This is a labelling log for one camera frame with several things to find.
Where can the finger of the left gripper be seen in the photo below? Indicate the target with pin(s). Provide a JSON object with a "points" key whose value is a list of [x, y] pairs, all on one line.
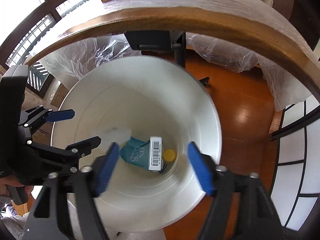
{"points": [[84, 147], [55, 116]]}

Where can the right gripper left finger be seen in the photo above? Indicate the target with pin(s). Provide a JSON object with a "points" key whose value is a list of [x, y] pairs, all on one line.
{"points": [[49, 217]]}

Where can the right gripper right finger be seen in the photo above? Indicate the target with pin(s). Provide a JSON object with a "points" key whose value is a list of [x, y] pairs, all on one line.
{"points": [[257, 216]]}

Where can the blue paper bag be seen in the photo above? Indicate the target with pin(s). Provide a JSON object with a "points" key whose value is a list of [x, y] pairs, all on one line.
{"points": [[136, 152]]}

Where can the small white barcode box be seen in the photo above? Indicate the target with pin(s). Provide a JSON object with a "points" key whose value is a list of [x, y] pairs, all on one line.
{"points": [[155, 154]]}

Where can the small yellow cup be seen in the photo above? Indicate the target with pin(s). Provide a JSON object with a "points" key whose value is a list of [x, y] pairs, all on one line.
{"points": [[169, 155]]}

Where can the white trash bin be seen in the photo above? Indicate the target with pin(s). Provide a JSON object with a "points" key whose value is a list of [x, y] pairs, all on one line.
{"points": [[145, 97]]}

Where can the person left hand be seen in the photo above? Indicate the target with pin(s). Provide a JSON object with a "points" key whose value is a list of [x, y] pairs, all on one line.
{"points": [[12, 181]]}

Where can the black table leg base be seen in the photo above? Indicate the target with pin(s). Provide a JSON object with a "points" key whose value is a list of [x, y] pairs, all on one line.
{"points": [[159, 41]]}

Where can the clear plastic table cover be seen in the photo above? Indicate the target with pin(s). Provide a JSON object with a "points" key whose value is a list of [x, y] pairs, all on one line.
{"points": [[236, 34]]}

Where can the dark wooden cabinet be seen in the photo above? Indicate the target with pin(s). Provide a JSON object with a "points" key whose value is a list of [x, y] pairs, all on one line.
{"points": [[294, 12]]}

